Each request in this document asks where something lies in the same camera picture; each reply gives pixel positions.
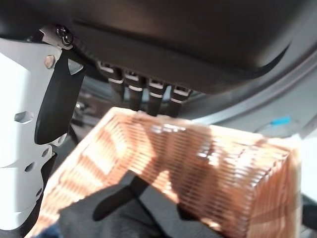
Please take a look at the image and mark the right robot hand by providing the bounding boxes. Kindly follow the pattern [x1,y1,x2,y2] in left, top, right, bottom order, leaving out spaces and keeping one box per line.
[0,0,317,230]

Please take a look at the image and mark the black garment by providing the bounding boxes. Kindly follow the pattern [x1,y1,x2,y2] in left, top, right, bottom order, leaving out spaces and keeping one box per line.
[58,170,218,238]

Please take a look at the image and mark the blue garment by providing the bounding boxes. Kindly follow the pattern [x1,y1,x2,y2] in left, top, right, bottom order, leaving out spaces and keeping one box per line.
[32,223,62,238]

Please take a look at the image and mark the grey front-load washing machine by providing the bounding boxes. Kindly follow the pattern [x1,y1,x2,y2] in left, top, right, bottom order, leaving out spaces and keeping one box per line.
[71,17,317,149]

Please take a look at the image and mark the blue and white base sticker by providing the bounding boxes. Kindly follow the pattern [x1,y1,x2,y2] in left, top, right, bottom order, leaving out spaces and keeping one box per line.
[271,117,291,126]

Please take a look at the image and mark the orange woven wicker basket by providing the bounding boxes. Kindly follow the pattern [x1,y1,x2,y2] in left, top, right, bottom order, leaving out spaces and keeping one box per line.
[32,106,304,238]

